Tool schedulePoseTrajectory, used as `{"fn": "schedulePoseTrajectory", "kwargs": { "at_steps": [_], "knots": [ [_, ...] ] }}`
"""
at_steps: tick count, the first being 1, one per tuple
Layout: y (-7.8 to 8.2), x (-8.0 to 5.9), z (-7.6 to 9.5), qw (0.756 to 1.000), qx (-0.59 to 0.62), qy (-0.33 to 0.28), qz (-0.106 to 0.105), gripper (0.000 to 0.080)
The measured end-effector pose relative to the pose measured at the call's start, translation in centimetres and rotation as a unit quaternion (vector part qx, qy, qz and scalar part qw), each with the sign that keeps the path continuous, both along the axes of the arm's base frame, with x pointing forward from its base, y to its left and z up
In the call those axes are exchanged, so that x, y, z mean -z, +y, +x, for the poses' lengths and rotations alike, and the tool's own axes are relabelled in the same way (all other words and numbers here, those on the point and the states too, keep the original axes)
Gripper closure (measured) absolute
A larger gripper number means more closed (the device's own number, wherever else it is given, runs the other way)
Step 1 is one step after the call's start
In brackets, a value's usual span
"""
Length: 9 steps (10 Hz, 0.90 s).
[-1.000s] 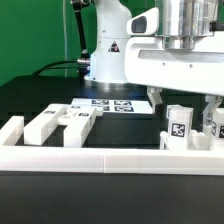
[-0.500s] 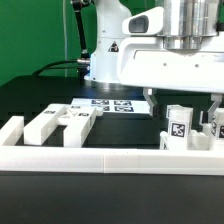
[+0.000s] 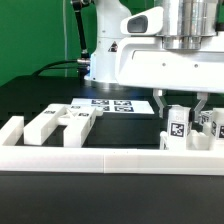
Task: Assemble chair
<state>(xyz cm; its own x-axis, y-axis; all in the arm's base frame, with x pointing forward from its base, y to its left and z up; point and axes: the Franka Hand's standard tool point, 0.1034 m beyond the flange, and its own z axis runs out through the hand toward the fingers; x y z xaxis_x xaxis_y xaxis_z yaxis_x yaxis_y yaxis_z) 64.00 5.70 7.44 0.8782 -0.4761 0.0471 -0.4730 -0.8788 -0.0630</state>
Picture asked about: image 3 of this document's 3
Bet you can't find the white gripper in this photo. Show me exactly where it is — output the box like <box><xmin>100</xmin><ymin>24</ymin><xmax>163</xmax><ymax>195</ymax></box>
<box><xmin>115</xmin><ymin>5</ymin><xmax>224</xmax><ymax>123</ymax></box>

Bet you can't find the white chair back piece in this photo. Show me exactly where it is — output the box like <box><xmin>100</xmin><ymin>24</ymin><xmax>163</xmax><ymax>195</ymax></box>
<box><xmin>24</xmin><ymin>104</ymin><xmax>103</xmax><ymax>148</ymax></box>

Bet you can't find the white chair seat piece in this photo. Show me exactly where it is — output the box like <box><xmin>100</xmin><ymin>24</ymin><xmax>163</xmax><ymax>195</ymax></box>
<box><xmin>160</xmin><ymin>130</ymin><xmax>224</xmax><ymax>152</ymax></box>

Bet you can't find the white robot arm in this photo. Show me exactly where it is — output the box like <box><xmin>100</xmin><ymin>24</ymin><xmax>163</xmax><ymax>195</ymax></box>
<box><xmin>85</xmin><ymin>0</ymin><xmax>224</xmax><ymax>116</ymax></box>

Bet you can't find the white marker sheet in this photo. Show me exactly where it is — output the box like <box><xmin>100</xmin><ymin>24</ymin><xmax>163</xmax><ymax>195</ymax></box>
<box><xmin>71</xmin><ymin>98</ymin><xmax>154</xmax><ymax>114</ymax></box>

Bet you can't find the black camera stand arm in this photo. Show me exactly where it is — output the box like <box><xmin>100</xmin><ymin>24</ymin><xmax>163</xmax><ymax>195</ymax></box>
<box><xmin>69</xmin><ymin>0</ymin><xmax>92</xmax><ymax>79</ymax></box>

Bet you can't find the black cable bundle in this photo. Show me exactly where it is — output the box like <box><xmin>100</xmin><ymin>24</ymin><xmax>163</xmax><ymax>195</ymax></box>
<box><xmin>31</xmin><ymin>59</ymin><xmax>91</xmax><ymax>77</ymax></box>

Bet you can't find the white U-shaped fence frame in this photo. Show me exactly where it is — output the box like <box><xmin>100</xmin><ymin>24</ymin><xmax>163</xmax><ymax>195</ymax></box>
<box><xmin>0</xmin><ymin>116</ymin><xmax>224</xmax><ymax>176</ymax></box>

